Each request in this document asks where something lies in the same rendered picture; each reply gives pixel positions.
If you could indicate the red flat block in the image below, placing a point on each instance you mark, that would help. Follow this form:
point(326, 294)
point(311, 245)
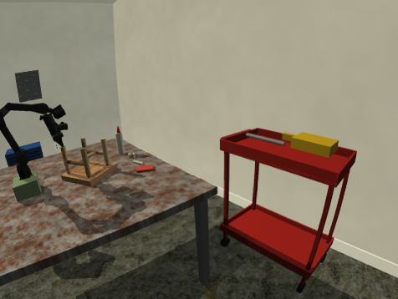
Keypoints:
point(144, 168)

